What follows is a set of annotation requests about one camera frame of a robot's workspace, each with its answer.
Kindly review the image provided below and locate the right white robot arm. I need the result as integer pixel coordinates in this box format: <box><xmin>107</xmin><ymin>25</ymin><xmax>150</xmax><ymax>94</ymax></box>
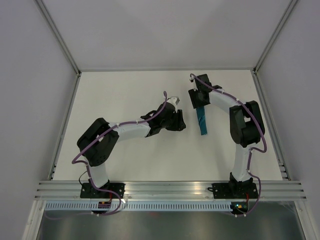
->
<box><xmin>188</xmin><ymin>73</ymin><xmax>268</xmax><ymax>198</ymax></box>

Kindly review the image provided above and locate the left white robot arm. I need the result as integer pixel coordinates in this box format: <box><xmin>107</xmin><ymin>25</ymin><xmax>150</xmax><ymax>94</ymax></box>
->
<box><xmin>76</xmin><ymin>97</ymin><xmax>186</xmax><ymax>198</ymax></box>

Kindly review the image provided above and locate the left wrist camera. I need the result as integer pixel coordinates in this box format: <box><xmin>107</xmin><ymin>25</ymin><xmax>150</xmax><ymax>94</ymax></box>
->
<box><xmin>166</xmin><ymin>96</ymin><xmax>180</xmax><ymax>112</ymax></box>

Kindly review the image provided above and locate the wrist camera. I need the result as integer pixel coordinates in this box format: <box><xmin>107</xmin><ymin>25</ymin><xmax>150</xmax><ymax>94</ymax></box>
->
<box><xmin>189</xmin><ymin>76</ymin><xmax>198</xmax><ymax>91</ymax></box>
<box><xmin>166</xmin><ymin>96</ymin><xmax>180</xmax><ymax>112</ymax></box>

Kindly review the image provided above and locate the aluminium mounting rail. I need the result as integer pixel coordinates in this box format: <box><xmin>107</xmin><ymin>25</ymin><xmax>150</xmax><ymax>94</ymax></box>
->
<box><xmin>34</xmin><ymin>180</ymin><xmax>307</xmax><ymax>202</ymax></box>

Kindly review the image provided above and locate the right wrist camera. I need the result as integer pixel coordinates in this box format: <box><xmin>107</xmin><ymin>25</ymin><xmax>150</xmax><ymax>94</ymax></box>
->
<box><xmin>189</xmin><ymin>76</ymin><xmax>198</xmax><ymax>91</ymax></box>

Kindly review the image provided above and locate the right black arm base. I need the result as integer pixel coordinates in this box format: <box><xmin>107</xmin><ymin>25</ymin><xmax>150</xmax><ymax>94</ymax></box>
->
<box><xmin>207</xmin><ymin>182</ymin><xmax>259</xmax><ymax>200</ymax></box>

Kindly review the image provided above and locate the aluminium frame post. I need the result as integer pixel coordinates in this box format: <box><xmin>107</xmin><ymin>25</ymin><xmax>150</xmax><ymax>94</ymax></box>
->
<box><xmin>251</xmin><ymin>0</ymin><xmax>300</xmax><ymax>75</ymax></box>
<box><xmin>33</xmin><ymin>0</ymin><xmax>81</xmax><ymax>76</ymax></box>

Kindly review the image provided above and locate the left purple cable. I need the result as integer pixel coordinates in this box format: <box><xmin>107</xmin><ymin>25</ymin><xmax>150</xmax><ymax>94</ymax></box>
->
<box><xmin>44</xmin><ymin>91</ymin><xmax>168</xmax><ymax>221</ymax></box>

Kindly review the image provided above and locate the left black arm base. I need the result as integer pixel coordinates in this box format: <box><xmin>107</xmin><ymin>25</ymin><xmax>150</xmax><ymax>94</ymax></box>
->
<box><xmin>80</xmin><ymin>182</ymin><xmax>125</xmax><ymax>199</ymax></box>

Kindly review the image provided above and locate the right aluminium frame post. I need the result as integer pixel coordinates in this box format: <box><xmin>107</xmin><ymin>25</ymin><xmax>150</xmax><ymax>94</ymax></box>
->
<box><xmin>251</xmin><ymin>0</ymin><xmax>300</xmax><ymax>75</ymax></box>

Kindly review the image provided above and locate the teal cloth napkin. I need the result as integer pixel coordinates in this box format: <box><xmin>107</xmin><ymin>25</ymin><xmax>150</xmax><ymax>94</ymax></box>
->
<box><xmin>196</xmin><ymin>106</ymin><xmax>208</xmax><ymax>136</ymax></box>

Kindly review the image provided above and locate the white slotted cable duct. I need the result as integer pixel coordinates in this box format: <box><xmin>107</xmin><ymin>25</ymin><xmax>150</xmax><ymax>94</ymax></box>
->
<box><xmin>45</xmin><ymin>200</ymin><xmax>232</xmax><ymax>212</ymax></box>

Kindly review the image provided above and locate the left aluminium frame post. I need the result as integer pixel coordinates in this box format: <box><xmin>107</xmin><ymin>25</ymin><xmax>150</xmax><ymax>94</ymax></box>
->
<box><xmin>33</xmin><ymin>0</ymin><xmax>81</xmax><ymax>76</ymax></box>

